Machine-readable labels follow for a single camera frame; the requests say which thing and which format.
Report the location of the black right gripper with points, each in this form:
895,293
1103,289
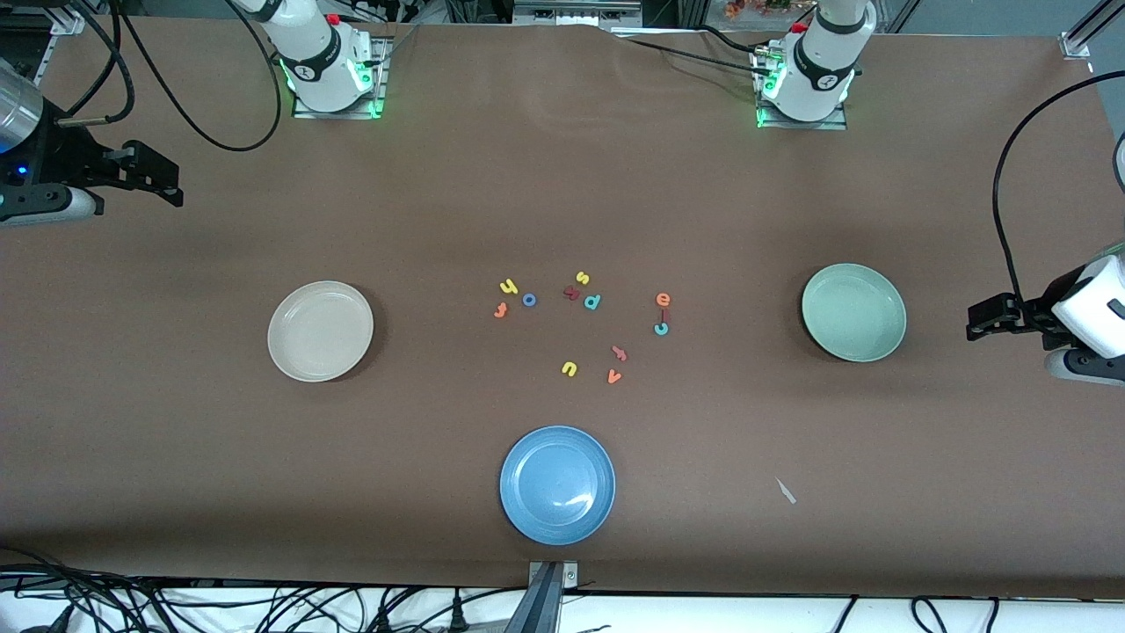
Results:
54,151

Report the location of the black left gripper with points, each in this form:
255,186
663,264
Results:
1035,313

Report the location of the green plate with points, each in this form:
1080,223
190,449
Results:
852,312

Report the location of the beige plate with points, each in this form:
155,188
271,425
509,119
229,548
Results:
321,334

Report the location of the brown table cover sheet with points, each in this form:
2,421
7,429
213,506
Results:
176,440

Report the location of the small grey paper scrap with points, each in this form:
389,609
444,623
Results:
785,491

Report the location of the silver power strip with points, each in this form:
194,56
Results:
576,12

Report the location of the blue plate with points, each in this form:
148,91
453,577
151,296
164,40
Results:
558,483

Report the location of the aluminium frame profile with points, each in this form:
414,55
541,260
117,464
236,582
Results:
68,23
1077,42

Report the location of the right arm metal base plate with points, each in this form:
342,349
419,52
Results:
381,88

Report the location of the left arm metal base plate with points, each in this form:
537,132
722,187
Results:
826,125

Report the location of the silver metal bracket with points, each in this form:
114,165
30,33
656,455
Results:
571,576

